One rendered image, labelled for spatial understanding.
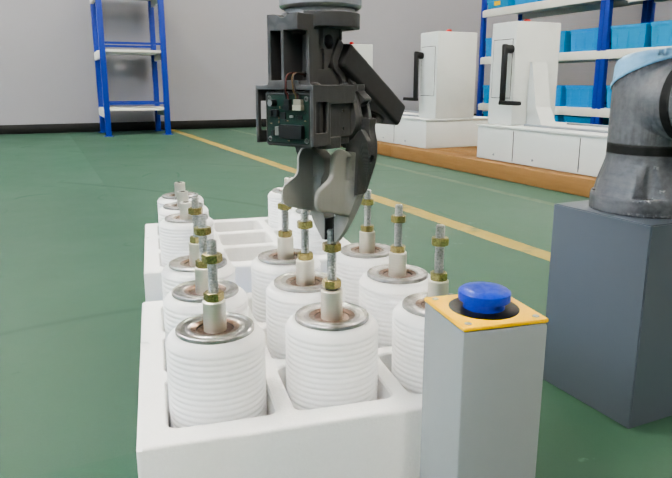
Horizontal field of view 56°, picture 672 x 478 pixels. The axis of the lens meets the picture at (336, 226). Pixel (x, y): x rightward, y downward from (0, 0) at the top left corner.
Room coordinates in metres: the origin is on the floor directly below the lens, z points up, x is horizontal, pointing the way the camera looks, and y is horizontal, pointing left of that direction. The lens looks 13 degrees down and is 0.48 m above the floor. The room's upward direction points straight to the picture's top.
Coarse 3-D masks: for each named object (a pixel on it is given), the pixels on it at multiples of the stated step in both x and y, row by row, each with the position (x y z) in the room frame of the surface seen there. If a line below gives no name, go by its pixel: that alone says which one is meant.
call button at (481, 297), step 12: (468, 288) 0.47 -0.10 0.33; (480, 288) 0.46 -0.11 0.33; (492, 288) 0.46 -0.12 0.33; (504, 288) 0.47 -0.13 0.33; (468, 300) 0.45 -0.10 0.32; (480, 300) 0.45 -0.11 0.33; (492, 300) 0.45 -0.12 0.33; (504, 300) 0.45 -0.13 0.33; (480, 312) 0.45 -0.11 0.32; (492, 312) 0.45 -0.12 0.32
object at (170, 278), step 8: (168, 264) 0.80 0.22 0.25; (232, 264) 0.82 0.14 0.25; (168, 272) 0.78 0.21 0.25; (176, 272) 0.77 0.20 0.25; (184, 272) 0.77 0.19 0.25; (224, 272) 0.78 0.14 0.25; (232, 272) 0.79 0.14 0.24; (168, 280) 0.77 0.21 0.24; (176, 280) 0.76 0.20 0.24; (184, 280) 0.76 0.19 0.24; (232, 280) 0.79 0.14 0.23; (168, 288) 0.77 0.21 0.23
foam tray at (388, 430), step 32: (160, 320) 0.78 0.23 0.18; (160, 352) 0.68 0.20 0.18; (384, 352) 0.68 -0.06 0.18; (160, 384) 0.60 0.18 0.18; (384, 384) 0.60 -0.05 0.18; (160, 416) 0.54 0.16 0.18; (288, 416) 0.54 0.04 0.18; (320, 416) 0.54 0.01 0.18; (352, 416) 0.54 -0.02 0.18; (384, 416) 0.54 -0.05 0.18; (416, 416) 0.55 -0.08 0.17; (160, 448) 0.49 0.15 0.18; (192, 448) 0.50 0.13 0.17; (224, 448) 0.50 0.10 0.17; (256, 448) 0.51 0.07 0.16; (288, 448) 0.52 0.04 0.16; (320, 448) 0.53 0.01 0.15; (352, 448) 0.54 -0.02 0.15; (384, 448) 0.54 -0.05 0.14; (416, 448) 0.55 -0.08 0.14
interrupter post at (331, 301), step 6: (324, 288) 0.61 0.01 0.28; (324, 294) 0.60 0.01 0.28; (330, 294) 0.60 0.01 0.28; (336, 294) 0.60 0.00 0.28; (342, 294) 0.61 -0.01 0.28; (324, 300) 0.60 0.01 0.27; (330, 300) 0.60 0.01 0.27; (336, 300) 0.60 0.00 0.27; (342, 300) 0.61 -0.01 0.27; (324, 306) 0.60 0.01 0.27; (330, 306) 0.60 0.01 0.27; (336, 306) 0.60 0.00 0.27; (342, 306) 0.61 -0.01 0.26; (324, 312) 0.60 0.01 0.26; (330, 312) 0.60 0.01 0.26; (336, 312) 0.60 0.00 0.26; (342, 312) 0.61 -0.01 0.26; (324, 318) 0.60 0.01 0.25; (330, 318) 0.60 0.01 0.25; (336, 318) 0.60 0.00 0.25
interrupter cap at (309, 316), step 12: (300, 312) 0.62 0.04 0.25; (312, 312) 0.62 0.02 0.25; (348, 312) 0.62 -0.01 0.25; (360, 312) 0.62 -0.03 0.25; (300, 324) 0.59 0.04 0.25; (312, 324) 0.58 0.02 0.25; (324, 324) 0.58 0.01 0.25; (336, 324) 0.58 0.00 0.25; (348, 324) 0.58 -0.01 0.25; (360, 324) 0.59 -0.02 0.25
